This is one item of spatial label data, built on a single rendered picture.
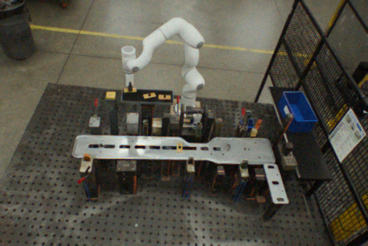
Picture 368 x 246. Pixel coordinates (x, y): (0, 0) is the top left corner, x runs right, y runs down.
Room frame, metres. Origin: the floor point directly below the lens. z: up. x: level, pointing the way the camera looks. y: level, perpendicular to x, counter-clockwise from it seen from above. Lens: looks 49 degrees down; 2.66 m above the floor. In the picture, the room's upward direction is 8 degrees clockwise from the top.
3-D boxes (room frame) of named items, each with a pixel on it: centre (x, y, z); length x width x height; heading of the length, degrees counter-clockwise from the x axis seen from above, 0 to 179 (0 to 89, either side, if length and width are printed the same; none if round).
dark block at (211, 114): (1.49, -0.21, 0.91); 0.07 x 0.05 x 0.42; 9
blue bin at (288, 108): (1.68, -0.86, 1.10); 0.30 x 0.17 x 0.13; 12
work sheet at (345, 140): (1.31, -1.04, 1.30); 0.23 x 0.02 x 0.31; 9
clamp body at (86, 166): (0.97, 0.53, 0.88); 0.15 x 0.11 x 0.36; 9
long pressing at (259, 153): (1.24, 0.00, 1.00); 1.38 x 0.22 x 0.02; 99
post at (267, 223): (0.97, -0.69, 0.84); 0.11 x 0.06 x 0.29; 9
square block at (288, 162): (1.23, -0.77, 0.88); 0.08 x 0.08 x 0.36; 9
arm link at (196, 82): (1.78, -0.06, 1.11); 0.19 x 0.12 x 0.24; 34
